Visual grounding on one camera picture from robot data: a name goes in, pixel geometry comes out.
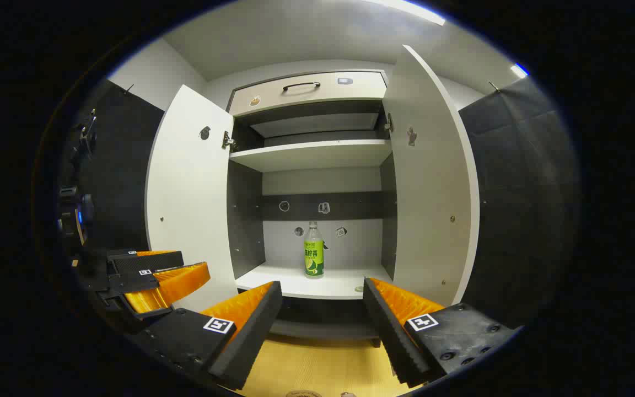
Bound beige cabinet drawer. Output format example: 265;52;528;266
229;71;388;116

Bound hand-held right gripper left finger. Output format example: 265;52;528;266
130;280;283;391

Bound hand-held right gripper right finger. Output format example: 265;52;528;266
363;277;522;388

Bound black backdrop cloth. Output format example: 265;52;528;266
458;77;580;327

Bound white cabinet door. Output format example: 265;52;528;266
382;45;481;307
146;84;239;312

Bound clear bottle with green label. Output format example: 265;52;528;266
304;221;325;278

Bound grey and white cabinet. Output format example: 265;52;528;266
227;69;398;340

